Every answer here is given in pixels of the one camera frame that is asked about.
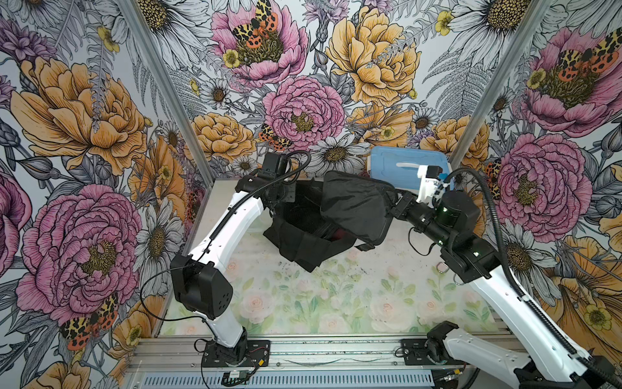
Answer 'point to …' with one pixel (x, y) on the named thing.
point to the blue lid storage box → (400, 164)
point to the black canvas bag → (300, 229)
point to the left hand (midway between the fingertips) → (285, 197)
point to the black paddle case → (363, 206)
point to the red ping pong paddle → (338, 235)
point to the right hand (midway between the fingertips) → (381, 194)
